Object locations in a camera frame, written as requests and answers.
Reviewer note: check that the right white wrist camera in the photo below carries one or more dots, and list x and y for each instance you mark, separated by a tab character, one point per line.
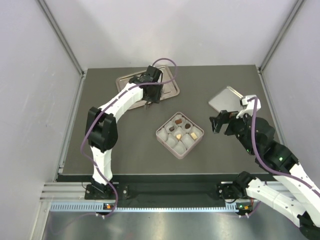
248	104

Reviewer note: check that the silver tin lid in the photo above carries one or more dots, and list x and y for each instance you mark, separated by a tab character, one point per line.
227	99

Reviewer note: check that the pink square tin box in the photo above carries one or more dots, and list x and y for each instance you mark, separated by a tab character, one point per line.
170	149

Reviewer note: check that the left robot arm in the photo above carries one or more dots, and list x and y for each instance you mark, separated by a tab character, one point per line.
101	125

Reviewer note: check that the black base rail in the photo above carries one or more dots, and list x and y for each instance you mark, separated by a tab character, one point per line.
185	190

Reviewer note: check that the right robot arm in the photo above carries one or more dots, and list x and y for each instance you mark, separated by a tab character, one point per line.
257	137

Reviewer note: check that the brown chocolate piece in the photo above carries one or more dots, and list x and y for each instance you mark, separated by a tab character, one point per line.
178	121

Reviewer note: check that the white paper cup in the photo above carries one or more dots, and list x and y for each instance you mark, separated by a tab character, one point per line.
179	117
195	133
188	141
171	141
170	124
163	134
183	127
180	148
179	131

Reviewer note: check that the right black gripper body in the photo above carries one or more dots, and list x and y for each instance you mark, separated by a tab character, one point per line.
234	124

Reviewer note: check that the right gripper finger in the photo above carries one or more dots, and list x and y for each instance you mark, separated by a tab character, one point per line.
214	119
215	128

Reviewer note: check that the white cable duct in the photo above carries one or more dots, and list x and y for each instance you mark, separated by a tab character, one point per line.
102	207

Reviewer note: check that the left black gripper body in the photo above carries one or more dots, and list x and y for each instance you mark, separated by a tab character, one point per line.
155	96

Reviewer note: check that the white chocolate cube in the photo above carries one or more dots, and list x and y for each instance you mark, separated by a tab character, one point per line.
193	135

